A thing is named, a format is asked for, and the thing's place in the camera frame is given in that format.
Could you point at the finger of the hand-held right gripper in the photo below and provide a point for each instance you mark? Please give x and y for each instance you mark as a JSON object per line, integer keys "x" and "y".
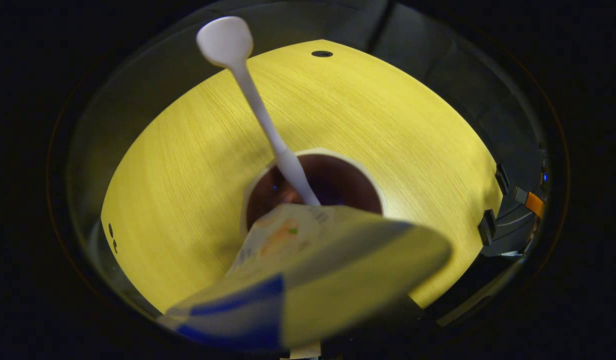
{"x": 532, "y": 204}

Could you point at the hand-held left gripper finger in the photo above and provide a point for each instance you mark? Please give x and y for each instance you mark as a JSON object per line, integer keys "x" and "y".
{"x": 387, "y": 330}

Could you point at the white toothpaste tube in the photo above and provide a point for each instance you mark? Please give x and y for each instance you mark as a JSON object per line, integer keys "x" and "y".
{"x": 337, "y": 270}

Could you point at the white cup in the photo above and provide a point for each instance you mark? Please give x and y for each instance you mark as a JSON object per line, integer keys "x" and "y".
{"x": 337, "y": 180}

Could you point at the white toothbrush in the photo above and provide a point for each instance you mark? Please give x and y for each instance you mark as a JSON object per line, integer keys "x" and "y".
{"x": 260, "y": 110}

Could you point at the wooden desktop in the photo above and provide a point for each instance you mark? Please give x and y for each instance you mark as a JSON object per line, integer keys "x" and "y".
{"x": 362, "y": 110}

